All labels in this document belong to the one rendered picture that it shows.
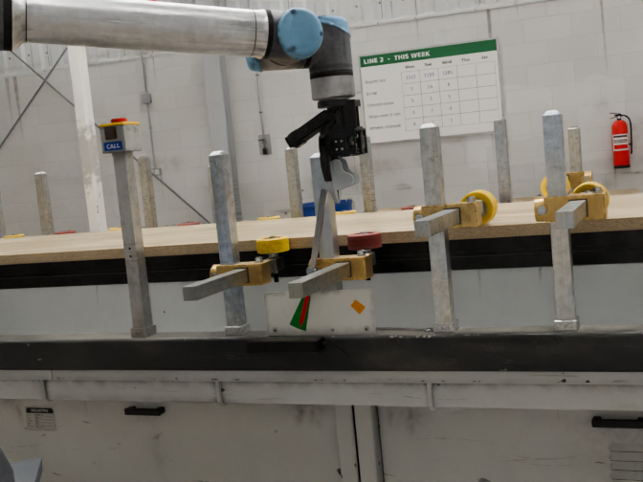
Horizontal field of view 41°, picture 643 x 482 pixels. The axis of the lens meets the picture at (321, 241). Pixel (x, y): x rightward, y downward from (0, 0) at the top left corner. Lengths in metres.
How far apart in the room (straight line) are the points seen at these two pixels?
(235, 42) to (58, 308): 1.23
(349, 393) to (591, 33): 7.29
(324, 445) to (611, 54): 7.10
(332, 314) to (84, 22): 0.82
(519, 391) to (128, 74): 8.72
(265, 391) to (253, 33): 0.87
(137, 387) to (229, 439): 0.33
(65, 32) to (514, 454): 1.38
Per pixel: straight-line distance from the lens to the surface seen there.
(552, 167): 1.77
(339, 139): 1.79
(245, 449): 2.42
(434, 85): 9.06
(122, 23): 1.55
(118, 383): 2.28
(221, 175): 2.00
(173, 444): 2.53
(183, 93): 9.94
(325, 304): 1.92
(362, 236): 1.99
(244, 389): 2.10
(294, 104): 9.44
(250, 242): 2.22
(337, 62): 1.78
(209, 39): 1.58
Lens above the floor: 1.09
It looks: 5 degrees down
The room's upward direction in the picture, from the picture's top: 6 degrees counter-clockwise
